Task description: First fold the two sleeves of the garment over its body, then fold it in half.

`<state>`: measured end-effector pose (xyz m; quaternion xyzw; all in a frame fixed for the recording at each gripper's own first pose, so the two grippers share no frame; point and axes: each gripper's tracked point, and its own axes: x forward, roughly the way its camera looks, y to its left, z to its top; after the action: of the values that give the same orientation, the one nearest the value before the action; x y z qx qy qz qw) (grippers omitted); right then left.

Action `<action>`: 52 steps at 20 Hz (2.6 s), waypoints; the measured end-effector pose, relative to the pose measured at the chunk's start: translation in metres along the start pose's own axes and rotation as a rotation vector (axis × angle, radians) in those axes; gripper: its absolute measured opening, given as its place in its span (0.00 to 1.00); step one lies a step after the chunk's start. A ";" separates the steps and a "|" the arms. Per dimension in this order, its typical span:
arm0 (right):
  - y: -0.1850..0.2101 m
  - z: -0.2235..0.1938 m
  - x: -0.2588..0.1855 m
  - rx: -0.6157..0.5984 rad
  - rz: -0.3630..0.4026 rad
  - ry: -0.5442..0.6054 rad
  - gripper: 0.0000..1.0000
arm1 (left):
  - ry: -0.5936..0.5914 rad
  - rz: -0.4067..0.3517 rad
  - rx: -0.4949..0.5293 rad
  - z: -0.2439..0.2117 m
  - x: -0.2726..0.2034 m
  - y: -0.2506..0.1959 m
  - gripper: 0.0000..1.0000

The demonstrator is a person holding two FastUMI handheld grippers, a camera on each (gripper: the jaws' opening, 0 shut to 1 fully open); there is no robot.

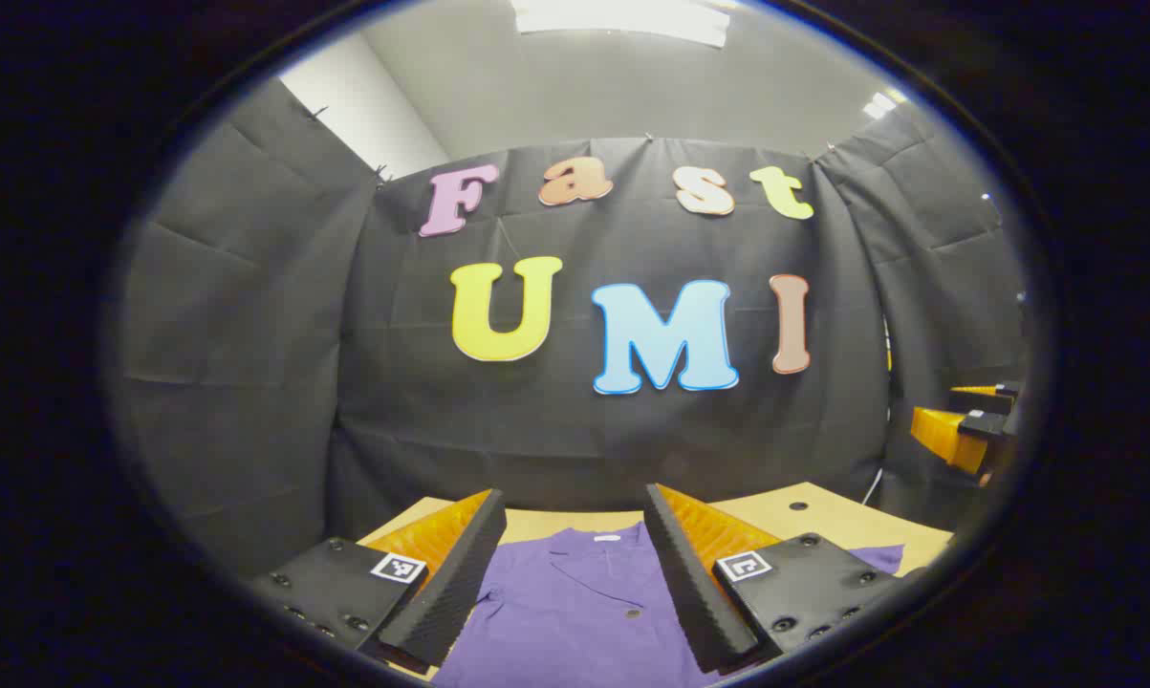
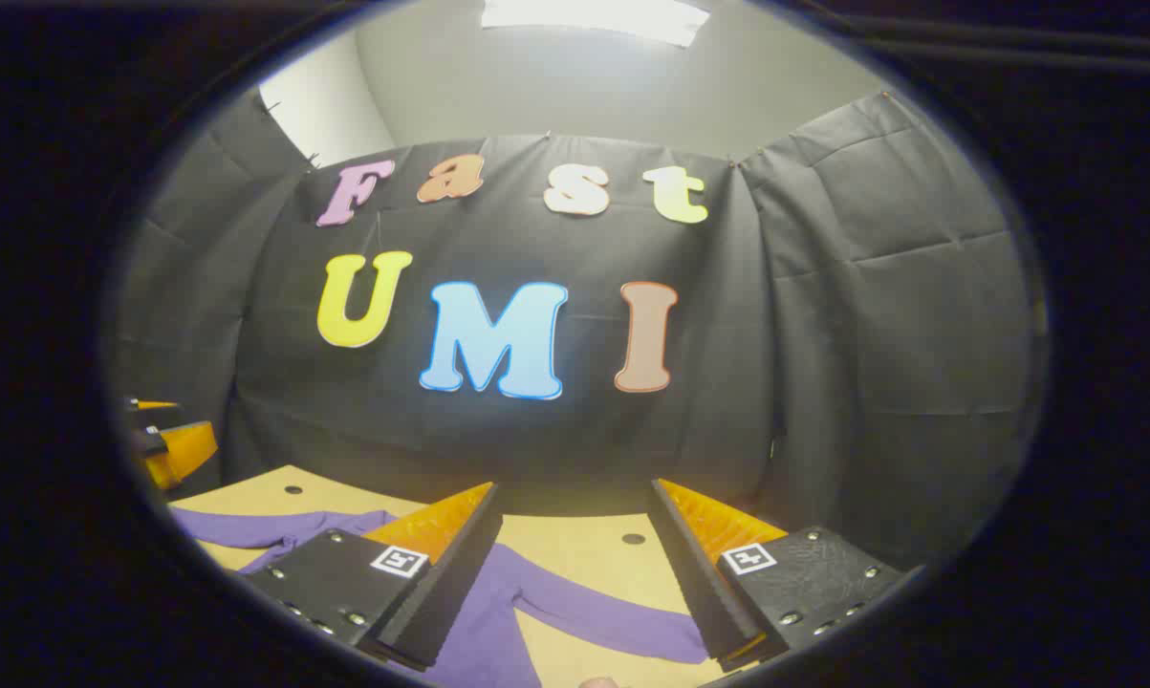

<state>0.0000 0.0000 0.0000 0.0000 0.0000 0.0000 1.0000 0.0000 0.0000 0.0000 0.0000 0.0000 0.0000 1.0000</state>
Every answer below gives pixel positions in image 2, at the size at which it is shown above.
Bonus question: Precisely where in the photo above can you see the ceiling light panel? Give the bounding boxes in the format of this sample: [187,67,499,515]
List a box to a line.
[479,0,711,47]

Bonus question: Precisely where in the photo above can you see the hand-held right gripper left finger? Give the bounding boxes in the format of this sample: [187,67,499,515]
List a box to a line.
[240,481,504,673]

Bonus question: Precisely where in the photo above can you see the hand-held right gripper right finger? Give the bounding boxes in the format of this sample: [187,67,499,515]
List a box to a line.
[647,478,905,675]

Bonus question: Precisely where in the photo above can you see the purple knit garment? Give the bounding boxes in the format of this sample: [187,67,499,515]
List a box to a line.
[171,506,709,688]

